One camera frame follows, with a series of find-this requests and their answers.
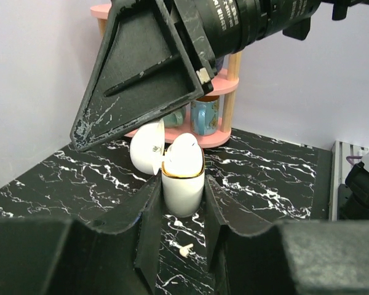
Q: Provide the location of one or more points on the pink three-tier shelf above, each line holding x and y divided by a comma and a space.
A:
225, 83

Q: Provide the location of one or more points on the blue patterned mug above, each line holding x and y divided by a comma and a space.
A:
204, 115

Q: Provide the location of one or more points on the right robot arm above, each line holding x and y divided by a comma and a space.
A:
241, 23

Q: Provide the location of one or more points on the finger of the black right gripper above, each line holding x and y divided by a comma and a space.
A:
142, 72

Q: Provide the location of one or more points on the white earbud charging case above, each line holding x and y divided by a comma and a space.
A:
182, 182

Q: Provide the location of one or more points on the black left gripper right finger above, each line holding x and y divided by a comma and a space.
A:
247, 254

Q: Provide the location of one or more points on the green ceramic mug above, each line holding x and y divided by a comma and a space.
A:
175, 118

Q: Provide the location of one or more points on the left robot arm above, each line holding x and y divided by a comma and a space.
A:
361, 187

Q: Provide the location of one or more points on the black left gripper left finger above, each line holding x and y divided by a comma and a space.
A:
116, 253

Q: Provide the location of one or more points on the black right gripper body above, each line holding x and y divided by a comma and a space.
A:
194, 22

